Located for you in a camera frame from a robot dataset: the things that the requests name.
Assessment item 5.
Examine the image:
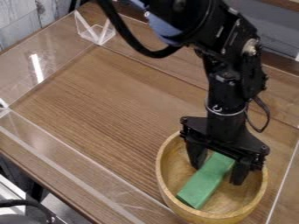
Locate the green rectangular block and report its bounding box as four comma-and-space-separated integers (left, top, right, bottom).
176, 152, 235, 209

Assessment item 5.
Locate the brown wooden bowl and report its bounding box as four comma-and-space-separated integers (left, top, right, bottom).
155, 131, 268, 224

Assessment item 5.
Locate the black cable bottom left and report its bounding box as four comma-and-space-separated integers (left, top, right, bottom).
0, 199, 57, 224

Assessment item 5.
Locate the clear acrylic tray wall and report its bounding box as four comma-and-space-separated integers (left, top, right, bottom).
0, 3, 299, 224

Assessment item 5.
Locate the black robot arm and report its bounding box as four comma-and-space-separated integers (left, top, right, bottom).
136, 0, 270, 186

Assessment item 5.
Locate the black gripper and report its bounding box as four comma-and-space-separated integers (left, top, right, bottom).
180, 114, 270, 186

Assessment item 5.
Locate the clear acrylic corner bracket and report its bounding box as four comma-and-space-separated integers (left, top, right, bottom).
73, 10, 116, 46

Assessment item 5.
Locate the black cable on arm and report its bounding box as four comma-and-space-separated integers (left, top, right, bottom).
96, 0, 271, 134

